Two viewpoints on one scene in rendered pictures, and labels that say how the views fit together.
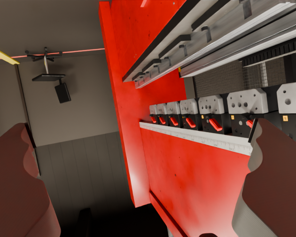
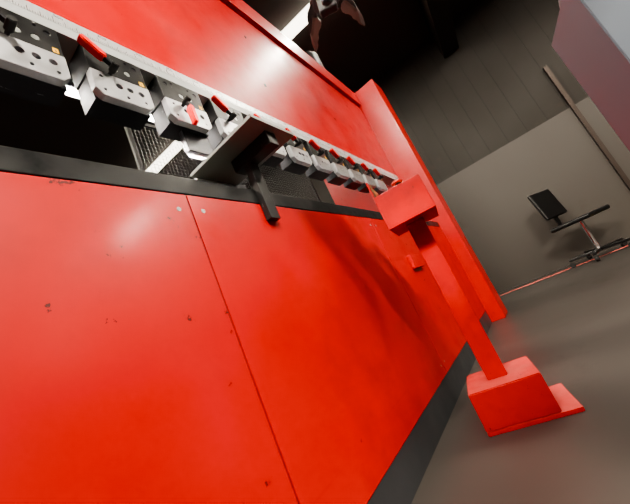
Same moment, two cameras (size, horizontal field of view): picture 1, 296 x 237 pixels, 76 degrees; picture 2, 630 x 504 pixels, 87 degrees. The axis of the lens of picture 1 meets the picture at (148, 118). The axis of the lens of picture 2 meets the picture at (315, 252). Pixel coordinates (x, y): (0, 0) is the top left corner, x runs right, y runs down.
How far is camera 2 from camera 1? 1.04 m
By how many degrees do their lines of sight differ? 17
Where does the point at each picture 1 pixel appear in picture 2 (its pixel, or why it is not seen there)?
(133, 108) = not seen: hidden behind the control
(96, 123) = (476, 181)
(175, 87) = not seen: hidden behind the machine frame
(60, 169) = (512, 92)
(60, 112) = (543, 177)
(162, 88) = not seen: hidden behind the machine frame
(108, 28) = (479, 285)
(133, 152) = (395, 142)
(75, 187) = (477, 77)
